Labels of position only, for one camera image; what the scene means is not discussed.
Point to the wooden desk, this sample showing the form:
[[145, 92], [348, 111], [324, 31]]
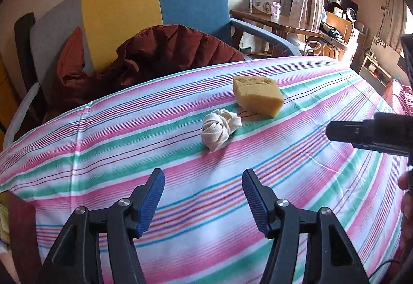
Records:
[[281, 27]]

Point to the person's right hand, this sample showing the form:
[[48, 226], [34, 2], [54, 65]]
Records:
[[406, 209]]

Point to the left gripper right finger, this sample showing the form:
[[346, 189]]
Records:
[[330, 258]]

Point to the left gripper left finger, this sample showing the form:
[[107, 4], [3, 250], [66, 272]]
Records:
[[74, 256]]

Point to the pink quilt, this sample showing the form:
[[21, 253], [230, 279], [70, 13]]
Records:
[[399, 97]]

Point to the gold tin box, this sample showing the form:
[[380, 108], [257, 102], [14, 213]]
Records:
[[4, 217]]

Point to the yellow sponge block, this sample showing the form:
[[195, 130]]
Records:
[[258, 94]]

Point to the wooden wardrobe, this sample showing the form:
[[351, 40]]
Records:
[[9, 102]]

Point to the dark red box lid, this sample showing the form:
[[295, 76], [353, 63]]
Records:
[[24, 247]]

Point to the grey yellow blue armchair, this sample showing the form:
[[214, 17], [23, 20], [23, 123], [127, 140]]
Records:
[[106, 24]]

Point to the black rolled mat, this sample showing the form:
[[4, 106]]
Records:
[[22, 29]]

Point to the beige knotted cloth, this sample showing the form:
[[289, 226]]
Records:
[[218, 126]]

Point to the striped pink green bedsheet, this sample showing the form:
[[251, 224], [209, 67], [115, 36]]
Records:
[[203, 230]]

